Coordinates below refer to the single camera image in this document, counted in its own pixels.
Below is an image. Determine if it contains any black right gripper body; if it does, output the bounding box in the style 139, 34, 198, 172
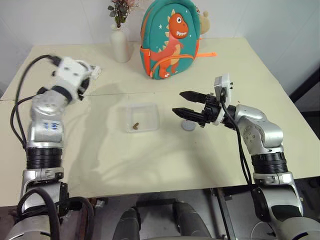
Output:
200, 92, 224, 129

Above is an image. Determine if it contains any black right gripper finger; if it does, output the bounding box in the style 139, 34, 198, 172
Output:
171, 107, 204, 124
179, 90, 208, 103

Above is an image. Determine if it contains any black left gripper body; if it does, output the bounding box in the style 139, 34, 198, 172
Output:
76, 75, 91, 101

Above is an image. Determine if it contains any small grey round lid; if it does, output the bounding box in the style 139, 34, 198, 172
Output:
181, 119, 197, 132

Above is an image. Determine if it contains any clear plastic container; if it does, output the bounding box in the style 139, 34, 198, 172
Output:
117, 102, 161, 133

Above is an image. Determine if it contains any white ceramic vase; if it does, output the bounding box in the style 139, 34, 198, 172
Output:
110, 24, 130, 63

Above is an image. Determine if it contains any teal dinosaur backpack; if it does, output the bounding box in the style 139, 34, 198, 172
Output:
139, 0, 217, 80

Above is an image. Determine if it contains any beige plush toy pendant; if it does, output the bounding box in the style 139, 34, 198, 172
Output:
198, 10, 211, 35

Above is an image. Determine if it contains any pink flower bouquet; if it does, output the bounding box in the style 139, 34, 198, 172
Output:
107, 0, 140, 29

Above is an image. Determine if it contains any dark furniture piece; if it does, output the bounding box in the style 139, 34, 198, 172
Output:
289, 72, 320, 141

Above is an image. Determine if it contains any black metal table leg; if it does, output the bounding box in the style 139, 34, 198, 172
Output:
212, 188, 236, 240

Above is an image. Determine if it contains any dark rounded shape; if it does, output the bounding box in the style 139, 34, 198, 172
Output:
119, 207, 141, 240
173, 201, 208, 240

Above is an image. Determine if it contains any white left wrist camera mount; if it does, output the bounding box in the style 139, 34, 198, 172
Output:
51, 56, 92, 102

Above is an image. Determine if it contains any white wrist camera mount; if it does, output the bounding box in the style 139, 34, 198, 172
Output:
214, 72, 235, 126
51, 56, 92, 102

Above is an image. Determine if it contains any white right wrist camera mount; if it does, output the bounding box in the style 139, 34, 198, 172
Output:
214, 72, 235, 126

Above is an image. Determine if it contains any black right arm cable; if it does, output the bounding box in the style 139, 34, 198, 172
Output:
219, 96, 255, 191

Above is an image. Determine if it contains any thin white cable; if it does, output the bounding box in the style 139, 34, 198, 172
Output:
251, 221, 276, 236

